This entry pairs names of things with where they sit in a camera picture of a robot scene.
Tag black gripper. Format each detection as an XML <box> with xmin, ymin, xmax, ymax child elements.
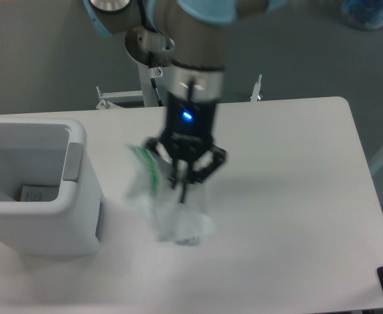
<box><xmin>145</xmin><ymin>93</ymin><xmax>227</xmax><ymax>203</ymax></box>

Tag clear plastic bag green strip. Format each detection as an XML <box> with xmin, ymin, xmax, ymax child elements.
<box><xmin>123</xmin><ymin>143</ymin><xmax>216</xmax><ymax>243</ymax></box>

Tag clear plastic water bottle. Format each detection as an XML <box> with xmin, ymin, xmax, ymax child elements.
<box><xmin>155</xmin><ymin>184</ymin><xmax>216</xmax><ymax>243</ymax></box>

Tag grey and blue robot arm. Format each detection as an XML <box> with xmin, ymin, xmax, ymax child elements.
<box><xmin>84</xmin><ymin>1</ymin><xmax>283</xmax><ymax>203</ymax></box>

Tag white trash can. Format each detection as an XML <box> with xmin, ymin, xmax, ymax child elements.
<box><xmin>0</xmin><ymin>117</ymin><xmax>103</xmax><ymax>256</ymax></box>

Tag blue plastic bag on floor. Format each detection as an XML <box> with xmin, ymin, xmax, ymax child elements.
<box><xmin>341</xmin><ymin>1</ymin><xmax>383</xmax><ymax>31</ymax></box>

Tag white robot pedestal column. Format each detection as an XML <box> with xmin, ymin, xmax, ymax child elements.
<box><xmin>137</xmin><ymin>63</ymin><xmax>171</xmax><ymax>107</ymax></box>

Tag white pedestal base frame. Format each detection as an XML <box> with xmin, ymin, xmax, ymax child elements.
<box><xmin>95</xmin><ymin>74</ymin><xmax>263</xmax><ymax>110</ymax></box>

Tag black cable on pedestal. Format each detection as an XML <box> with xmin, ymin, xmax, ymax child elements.
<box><xmin>146</xmin><ymin>52</ymin><xmax>165</xmax><ymax>107</ymax></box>

